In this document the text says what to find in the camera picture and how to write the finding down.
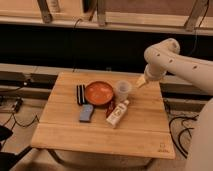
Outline translucent ceramic cup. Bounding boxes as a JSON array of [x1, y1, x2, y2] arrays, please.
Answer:
[[115, 80, 132, 101]]

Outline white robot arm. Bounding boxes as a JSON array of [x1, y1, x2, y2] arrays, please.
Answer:
[[136, 38, 213, 171]]

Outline orange ceramic bowl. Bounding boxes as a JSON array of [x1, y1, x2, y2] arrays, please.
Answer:
[[85, 81, 114, 106]]

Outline red snack packet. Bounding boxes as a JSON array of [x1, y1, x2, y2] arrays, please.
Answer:
[[106, 100, 115, 118]]

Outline white bottle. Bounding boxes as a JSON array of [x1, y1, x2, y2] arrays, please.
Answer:
[[106, 100, 129, 127]]

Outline black ridged block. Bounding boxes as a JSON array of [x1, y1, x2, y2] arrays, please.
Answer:
[[77, 85, 86, 105]]

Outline blue sponge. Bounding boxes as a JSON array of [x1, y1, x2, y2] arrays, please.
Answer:
[[79, 104, 94, 122]]

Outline black chair base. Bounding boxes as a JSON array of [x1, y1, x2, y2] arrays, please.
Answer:
[[0, 125, 34, 171]]

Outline black floor cables right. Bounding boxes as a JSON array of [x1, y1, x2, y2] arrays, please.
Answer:
[[168, 114, 200, 160]]

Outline black floor cables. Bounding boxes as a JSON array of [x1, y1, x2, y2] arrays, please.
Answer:
[[168, 114, 200, 160], [0, 96, 40, 149]]

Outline wooden shelf frame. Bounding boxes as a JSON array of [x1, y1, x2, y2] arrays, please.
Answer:
[[0, 0, 213, 36]]

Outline black floor cables left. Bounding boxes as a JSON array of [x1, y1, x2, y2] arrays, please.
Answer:
[[0, 96, 40, 149]]

